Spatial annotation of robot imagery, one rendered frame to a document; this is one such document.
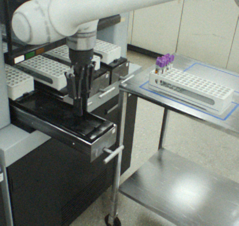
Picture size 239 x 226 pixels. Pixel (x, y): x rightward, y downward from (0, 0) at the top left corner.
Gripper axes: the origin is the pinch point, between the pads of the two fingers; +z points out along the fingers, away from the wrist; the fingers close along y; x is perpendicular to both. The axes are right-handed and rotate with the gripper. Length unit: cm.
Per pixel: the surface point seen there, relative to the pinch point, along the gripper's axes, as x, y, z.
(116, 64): -12.0, -38.8, 2.8
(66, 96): -11.2, -5.6, 3.7
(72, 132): 5.3, 10.3, 3.3
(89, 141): 11.8, 10.3, 3.7
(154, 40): -89, -224, 65
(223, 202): 45, -47, 57
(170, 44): -71, -224, 65
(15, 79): -26.2, 4.1, -1.8
